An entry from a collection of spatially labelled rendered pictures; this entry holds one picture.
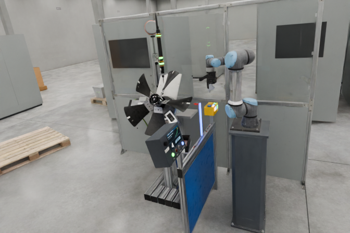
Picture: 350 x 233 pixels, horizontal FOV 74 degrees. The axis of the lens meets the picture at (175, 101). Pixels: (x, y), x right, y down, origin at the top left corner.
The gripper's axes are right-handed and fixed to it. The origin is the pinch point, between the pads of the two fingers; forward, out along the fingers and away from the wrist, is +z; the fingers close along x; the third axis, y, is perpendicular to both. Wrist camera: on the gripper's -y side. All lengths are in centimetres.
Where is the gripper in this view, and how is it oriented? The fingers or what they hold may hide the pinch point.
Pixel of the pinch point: (209, 91)
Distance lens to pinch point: 230.4
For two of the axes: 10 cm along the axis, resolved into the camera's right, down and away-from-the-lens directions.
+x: 4.2, -3.2, 8.5
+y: 9.0, 0.5, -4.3
